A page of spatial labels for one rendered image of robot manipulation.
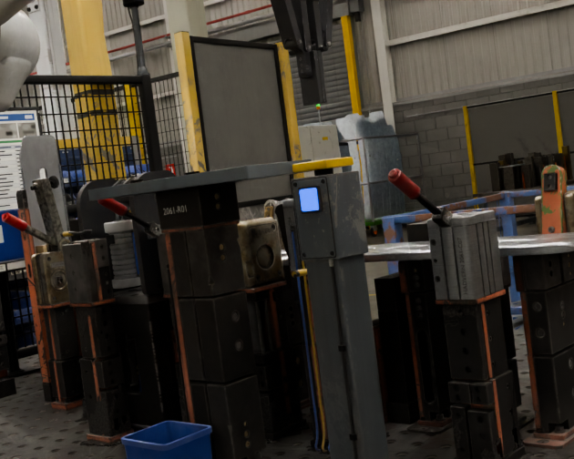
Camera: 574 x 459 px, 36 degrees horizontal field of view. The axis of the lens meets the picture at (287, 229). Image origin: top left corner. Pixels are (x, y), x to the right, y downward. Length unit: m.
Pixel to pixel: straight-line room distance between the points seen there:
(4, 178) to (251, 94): 2.75
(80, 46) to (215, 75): 2.10
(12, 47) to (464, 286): 0.78
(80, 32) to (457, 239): 1.90
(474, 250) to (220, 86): 3.80
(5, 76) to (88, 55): 1.43
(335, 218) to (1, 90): 0.61
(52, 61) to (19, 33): 5.30
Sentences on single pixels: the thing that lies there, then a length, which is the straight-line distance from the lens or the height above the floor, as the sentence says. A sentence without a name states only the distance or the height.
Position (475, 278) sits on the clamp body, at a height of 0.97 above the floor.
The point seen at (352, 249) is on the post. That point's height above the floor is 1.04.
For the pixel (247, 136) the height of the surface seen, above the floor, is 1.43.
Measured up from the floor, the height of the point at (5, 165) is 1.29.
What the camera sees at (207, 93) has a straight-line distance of 4.84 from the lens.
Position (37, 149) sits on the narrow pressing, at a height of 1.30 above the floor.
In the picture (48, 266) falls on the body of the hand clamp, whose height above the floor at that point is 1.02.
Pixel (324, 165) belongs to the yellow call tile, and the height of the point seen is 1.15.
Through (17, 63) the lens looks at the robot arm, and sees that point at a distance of 1.48.
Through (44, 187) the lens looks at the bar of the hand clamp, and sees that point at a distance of 2.01.
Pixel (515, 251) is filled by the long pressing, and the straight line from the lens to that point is 1.31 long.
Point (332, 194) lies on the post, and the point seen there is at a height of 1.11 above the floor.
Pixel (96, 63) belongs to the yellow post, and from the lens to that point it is 2.89.
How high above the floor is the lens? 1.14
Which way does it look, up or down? 3 degrees down
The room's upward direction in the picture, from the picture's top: 7 degrees counter-clockwise
